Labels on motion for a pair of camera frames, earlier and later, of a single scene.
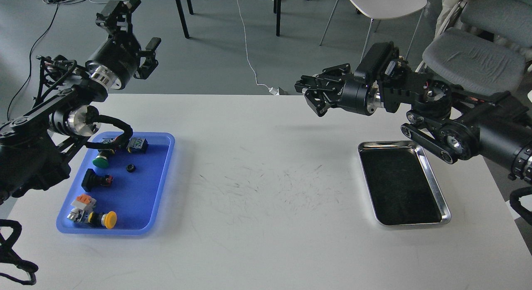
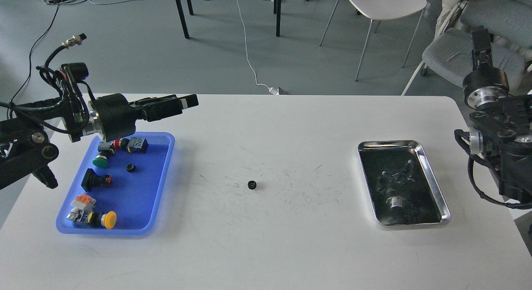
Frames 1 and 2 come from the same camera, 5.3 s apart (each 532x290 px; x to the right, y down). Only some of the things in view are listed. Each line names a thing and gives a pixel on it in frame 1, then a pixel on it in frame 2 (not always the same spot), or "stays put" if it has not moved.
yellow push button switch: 108,219 stays put
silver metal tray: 402,187 stays put
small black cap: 131,168 stays put
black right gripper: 321,94 to 485,86
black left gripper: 116,59 to 118,118
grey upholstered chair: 478,62 stays put
